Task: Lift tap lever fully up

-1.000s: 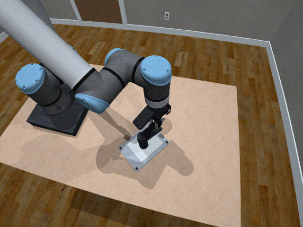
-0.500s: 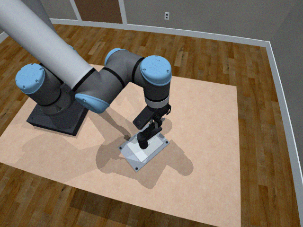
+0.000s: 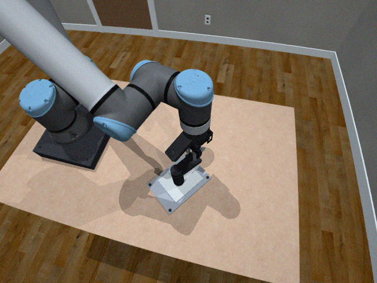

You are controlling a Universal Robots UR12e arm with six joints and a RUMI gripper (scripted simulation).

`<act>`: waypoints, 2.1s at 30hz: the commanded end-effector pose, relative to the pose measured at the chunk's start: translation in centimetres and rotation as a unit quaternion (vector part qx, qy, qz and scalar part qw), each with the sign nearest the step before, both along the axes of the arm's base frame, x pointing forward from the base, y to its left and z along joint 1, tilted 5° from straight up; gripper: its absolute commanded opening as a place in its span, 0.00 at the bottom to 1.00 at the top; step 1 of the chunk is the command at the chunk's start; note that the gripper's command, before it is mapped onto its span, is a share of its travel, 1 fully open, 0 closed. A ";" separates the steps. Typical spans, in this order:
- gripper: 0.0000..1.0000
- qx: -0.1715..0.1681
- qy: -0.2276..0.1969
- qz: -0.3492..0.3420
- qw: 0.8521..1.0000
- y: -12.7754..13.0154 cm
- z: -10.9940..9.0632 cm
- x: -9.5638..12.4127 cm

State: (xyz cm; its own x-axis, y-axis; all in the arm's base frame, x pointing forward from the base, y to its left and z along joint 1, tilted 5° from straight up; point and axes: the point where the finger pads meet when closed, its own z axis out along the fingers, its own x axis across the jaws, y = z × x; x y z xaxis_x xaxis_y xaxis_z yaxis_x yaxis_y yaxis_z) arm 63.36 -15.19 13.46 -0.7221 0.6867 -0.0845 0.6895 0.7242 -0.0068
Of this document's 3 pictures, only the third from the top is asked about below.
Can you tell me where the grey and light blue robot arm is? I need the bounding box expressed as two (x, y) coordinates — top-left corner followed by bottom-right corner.
(0, 0), (214, 162)

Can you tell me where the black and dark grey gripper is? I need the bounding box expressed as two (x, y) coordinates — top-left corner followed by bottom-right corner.
(186, 127), (213, 161)

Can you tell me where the black faucet with lever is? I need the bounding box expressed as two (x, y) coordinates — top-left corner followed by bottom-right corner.
(158, 152), (204, 202)

